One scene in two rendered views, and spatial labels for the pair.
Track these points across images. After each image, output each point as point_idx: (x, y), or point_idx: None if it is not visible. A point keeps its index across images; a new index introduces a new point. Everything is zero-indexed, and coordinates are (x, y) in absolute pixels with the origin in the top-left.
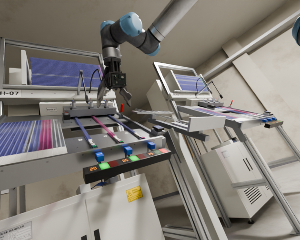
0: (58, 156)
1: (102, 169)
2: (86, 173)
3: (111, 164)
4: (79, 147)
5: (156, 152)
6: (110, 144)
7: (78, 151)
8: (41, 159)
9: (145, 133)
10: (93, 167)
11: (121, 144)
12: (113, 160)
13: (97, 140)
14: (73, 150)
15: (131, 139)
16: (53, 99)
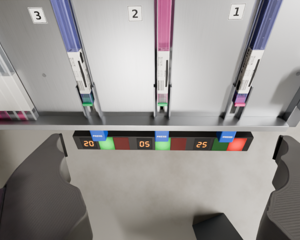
0: (20, 129)
1: (102, 149)
2: (80, 148)
3: (117, 145)
4: (49, 75)
5: (216, 145)
6: (134, 87)
7: (53, 127)
8: None
9: None
10: (89, 142)
11: (149, 130)
12: (123, 138)
13: (101, 45)
14: (38, 85)
15: (210, 80)
16: None
